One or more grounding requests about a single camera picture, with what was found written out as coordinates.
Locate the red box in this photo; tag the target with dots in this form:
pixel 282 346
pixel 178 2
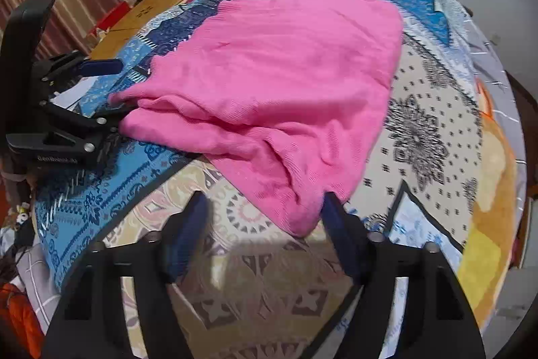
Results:
pixel 111 20

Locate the white wall outlet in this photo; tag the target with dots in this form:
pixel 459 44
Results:
pixel 494 38

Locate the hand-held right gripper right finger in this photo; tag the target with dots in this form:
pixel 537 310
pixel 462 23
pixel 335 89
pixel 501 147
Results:
pixel 339 233

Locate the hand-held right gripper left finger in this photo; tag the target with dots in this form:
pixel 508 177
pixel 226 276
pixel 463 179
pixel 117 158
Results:
pixel 181 241

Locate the grey checked cloth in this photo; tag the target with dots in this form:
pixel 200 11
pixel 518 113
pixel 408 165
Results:
pixel 40 291

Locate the wooden furniture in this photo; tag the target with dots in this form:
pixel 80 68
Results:
pixel 525 119

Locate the pink shirt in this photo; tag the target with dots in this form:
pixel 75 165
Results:
pixel 273 81

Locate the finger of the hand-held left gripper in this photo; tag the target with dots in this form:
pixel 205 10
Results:
pixel 101 67
pixel 84 127

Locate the orange yellow plush blanket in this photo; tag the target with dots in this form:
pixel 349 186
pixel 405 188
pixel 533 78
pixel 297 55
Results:
pixel 491 224

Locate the cardboard box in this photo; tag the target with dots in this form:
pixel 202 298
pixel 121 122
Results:
pixel 159 1

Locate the blue patchwork patterned blanket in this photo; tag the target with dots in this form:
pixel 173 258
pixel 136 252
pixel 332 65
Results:
pixel 420 157

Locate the grey striped bed sheet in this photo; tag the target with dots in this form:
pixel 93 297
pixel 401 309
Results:
pixel 483 39

